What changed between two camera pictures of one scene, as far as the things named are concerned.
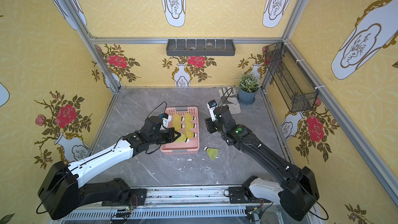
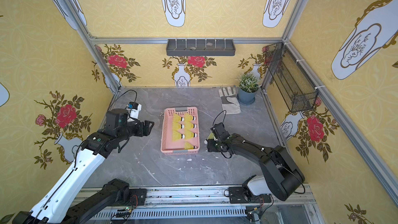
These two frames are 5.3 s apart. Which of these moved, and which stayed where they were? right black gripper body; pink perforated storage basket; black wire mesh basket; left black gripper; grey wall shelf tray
Moved: left black gripper; right black gripper body
Stayed: grey wall shelf tray; black wire mesh basket; pink perforated storage basket
